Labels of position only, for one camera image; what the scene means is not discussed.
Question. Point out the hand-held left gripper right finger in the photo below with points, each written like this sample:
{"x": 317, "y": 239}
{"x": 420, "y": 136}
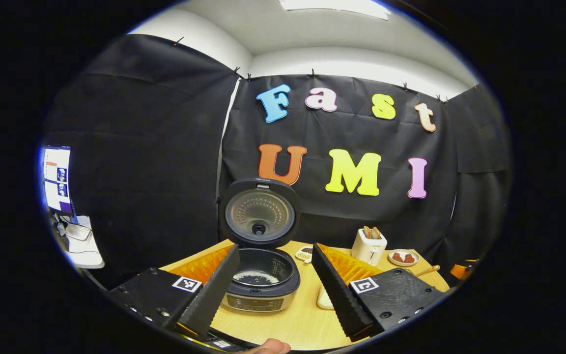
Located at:
{"x": 339, "y": 295}

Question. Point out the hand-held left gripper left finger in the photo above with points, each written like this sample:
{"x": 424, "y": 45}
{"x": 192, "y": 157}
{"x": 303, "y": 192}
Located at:
{"x": 212, "y": 295}

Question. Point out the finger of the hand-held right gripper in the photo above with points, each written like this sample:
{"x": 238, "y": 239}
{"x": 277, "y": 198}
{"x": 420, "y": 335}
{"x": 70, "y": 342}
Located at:
{"x": 462, "y": 270}

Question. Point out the white rice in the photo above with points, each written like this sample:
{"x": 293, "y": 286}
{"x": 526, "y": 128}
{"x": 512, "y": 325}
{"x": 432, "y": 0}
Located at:
{"x": 256, "y": 278}

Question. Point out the dark grey rice cooker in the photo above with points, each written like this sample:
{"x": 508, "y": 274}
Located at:
{"x": 263, "y": 295}

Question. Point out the cream rice box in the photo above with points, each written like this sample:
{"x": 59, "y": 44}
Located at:
{"x": 323, "y": 299}

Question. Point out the white toaster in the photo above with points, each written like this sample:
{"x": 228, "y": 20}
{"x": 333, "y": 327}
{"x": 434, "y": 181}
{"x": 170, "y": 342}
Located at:
{"x": 367, "y": 250}

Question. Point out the white divided dish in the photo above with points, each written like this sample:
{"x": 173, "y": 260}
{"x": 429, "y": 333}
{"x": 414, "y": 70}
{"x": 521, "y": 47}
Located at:
{"x": 304, "y": 254}

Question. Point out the red meat piece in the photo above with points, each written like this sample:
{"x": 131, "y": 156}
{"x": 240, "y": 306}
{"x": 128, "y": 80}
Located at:
{"x": 398, "y": 257}
{"x": 409, "y": 258}

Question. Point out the white round plate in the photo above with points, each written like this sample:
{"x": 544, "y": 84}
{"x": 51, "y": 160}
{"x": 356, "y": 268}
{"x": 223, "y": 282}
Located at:
{"x": 404, "y": 264}

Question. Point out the toast bread slice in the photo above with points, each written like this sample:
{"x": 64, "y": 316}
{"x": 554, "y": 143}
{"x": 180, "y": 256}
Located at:
{"x": 377, "y": 233}
{"x": 367, "y": 232}

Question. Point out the white side table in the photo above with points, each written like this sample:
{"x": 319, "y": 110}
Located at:
{"x": 84, "y": 250}

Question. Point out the computer monitor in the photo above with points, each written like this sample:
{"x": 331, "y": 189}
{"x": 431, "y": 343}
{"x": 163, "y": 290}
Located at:
{"x": 57, "y": 179}

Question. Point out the ceiling light panel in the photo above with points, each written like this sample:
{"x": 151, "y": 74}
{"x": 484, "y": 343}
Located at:
{"x": 334, "y": 7}

